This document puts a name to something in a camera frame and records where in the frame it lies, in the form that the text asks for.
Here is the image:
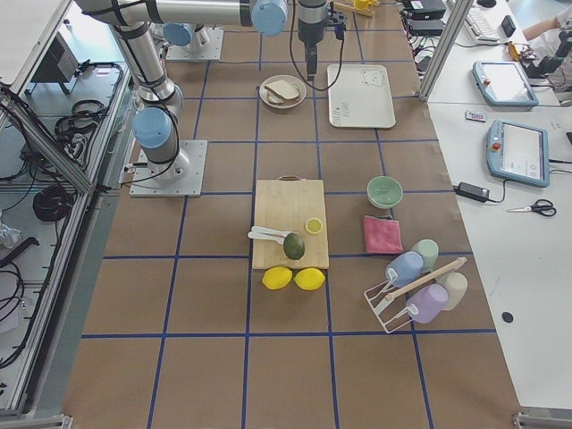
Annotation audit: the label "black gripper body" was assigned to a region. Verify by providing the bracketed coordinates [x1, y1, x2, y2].
[298, 20, 326, 51]

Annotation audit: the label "bread slice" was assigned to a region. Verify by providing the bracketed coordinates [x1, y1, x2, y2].
[265, 80, 299, 101]
[266, 92, 286, 105]

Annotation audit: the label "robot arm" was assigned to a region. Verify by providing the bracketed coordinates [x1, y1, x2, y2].
[78, 1, 332, 185]
[163, 22, 210, 52]

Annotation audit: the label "cream round plate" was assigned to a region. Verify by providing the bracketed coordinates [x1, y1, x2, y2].
[259, 75, 307, 109]

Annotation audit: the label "bread slice under egg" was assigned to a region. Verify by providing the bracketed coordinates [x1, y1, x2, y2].
[266, 92, 286, 105]

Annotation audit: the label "wooden mug rack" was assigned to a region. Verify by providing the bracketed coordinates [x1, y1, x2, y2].
[333, 0, 374, 18]

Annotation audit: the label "yellow mug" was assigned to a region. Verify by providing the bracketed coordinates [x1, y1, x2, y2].
[353, 0, 380, 15]

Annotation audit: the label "cream bear tray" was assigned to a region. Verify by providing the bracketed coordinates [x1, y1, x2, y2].
[327, 64, 396, 129]

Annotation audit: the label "wooden cutting board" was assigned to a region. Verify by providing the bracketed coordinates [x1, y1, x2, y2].
[252, 179, 330, 270]

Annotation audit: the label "light green bowl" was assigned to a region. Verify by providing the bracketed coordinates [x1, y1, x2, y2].
[366, 175, 403, 209]

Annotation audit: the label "lemon slice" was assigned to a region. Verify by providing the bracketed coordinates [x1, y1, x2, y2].
[305, 217, 324, 235]

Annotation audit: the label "small card pack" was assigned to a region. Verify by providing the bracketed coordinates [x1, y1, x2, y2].
[465, 111, 487, 122]

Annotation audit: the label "white plastic knife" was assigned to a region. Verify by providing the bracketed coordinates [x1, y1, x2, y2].
[248, 231, 285, 246]

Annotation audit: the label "far teach pendant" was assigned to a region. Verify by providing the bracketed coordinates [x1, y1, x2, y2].
[472, 62, 539, 108]

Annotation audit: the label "teach pendant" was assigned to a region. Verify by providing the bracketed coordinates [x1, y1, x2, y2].
[472, 62, 539, 108]
[485, 120, 550, 188]

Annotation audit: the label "avocado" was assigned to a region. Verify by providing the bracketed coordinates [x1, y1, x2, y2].
[282, 232, 306, 260]

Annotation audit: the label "pink cloth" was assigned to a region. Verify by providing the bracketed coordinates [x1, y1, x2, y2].
[363, 215, 403, 255]

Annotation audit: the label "small power brick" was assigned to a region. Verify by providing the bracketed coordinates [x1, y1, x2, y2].
[453, 181, 490, 203]

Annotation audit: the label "near teach pendant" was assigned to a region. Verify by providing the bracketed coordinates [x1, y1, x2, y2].
[485, 120, 550, 188]

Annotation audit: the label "whole lemon right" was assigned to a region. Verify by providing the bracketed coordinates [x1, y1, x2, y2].
[294, 267, 325, 290]

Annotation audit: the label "whole lemon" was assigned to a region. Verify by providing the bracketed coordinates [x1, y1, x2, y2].
[294, 267, 325, 290]
[262, 266, 293, 290]

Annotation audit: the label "whole lemon left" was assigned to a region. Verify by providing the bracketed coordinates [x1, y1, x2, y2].
[262, 266, 293, 290]

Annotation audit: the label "green cup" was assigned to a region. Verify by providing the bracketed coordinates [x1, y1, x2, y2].
[410, 239, 439, 273]

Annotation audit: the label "blue cup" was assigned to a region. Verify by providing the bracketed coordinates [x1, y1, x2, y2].
[385, 251, 424, 288]

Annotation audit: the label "beige cup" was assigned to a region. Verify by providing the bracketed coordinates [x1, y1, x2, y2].
[436, 272, 468, 311]

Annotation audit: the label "purple cup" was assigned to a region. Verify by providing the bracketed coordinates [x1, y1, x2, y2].
[406, 283, 449, 324]

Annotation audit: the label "scissors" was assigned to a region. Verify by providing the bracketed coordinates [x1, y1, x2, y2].
[507, 198, 557, 218]

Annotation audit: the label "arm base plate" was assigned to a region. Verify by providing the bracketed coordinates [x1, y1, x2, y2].
[129, 139, 207, 198]
[165, 26, 224, 62]

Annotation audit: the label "aluminium frame post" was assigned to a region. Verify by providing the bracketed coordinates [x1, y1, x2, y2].
[418, 0, 473, 102]

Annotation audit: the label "white wire cup rack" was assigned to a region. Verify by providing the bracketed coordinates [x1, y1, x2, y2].
[363, 257, 467, 334]

